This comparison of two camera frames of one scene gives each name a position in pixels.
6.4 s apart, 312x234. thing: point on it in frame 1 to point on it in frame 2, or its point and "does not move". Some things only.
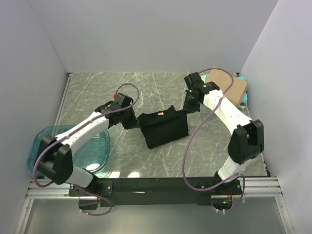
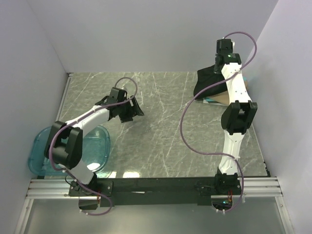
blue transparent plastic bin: x=92 y=154 does not move
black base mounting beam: x=145 y=191 does not move
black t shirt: x=159 y=127 to x=206 y=77
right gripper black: x=187 y=107 to x=216 y=70
